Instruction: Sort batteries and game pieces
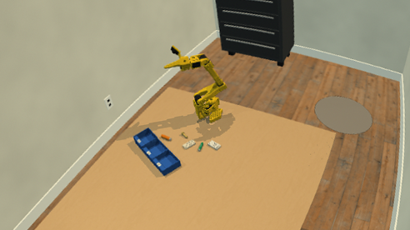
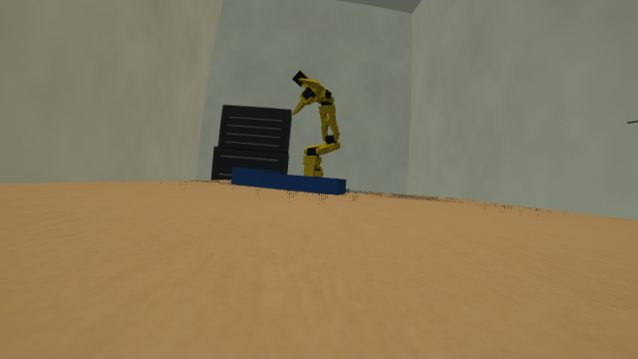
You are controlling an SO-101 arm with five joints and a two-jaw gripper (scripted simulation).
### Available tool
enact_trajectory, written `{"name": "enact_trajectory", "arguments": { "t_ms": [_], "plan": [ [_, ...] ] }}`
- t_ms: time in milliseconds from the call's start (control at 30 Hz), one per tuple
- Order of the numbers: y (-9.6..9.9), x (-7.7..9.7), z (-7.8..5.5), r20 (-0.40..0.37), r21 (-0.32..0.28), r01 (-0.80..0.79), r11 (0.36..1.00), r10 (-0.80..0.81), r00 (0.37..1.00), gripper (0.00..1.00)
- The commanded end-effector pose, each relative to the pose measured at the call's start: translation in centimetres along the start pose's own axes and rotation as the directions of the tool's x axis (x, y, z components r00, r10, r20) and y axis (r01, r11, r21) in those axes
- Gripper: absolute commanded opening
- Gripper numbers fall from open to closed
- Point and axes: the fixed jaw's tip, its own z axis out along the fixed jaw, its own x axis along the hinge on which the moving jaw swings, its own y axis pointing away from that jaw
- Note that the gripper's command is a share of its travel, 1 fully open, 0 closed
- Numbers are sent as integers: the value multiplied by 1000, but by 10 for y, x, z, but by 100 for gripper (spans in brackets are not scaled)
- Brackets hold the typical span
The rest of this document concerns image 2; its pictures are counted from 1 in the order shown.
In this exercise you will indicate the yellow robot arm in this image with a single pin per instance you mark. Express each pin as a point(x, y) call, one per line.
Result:
point(312, 161)

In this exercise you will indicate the blue bin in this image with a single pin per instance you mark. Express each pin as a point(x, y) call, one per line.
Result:
point(273, 179)

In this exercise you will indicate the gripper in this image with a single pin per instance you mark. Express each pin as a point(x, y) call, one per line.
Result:
point(311, 94)

